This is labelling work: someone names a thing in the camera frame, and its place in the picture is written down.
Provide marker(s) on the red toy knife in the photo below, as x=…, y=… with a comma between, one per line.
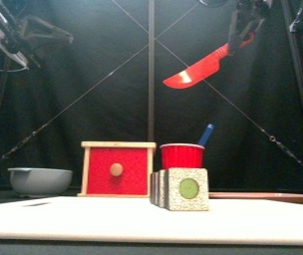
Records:
x=197, y=71

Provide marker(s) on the sushi piece with green centre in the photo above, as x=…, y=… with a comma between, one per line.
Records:
x=156, y=187
x=188, y=202
x=161, y=189
x=151, y=187

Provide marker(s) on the blue plastic utensil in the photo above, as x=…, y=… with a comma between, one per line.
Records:
x=205, y=134

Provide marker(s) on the red plastic cup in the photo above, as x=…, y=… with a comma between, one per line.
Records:
x=181, y=157

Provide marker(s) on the grey bowl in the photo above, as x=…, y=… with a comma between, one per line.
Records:
x=38, y=182

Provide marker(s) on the red wooden box with knob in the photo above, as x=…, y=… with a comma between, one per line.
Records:
x=100, y=176

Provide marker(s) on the dark slanted frame strut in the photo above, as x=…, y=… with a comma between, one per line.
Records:
x=298, y=83

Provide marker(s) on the grey vertical frame pole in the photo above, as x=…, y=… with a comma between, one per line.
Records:
x=151, y=66

